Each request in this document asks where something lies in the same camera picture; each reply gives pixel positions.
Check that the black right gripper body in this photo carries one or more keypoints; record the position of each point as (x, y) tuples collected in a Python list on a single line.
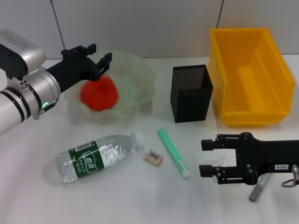
[(259, 156)]

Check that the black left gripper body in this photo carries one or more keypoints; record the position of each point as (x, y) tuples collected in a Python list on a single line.
[(72, 67)]

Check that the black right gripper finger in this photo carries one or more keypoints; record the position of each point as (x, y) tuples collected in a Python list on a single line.
[(206, 144), (205, 170)]

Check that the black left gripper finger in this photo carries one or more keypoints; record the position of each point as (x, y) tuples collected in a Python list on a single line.
[(106, 61), (92, 48)]

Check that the white paper ball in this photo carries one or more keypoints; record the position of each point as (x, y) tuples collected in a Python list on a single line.
[(222, 161)]

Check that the green white pen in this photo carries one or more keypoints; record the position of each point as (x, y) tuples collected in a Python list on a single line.
[(172, 154)]

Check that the red orange fruit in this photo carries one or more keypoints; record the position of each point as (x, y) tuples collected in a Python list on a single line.
[(100, 95)]

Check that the clear green-label water bottle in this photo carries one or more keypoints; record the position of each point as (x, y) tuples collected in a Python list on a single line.
[(93, 158)]

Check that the green glass fruit plate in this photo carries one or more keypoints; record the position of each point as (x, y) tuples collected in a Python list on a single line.
[(135, 77)]

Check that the grey marker pen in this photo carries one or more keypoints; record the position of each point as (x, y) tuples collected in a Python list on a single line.
[(257, 191)]

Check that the black mesh pen holder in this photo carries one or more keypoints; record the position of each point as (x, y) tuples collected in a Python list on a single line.
[(190, 102)]

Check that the beige eraser with barcode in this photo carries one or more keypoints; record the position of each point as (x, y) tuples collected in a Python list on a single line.
[(154, 158)]

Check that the yellow plastic bin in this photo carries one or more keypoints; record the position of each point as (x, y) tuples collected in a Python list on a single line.
[(252, 77)]

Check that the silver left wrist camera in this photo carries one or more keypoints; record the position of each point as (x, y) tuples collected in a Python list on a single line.
[(23, 53)]

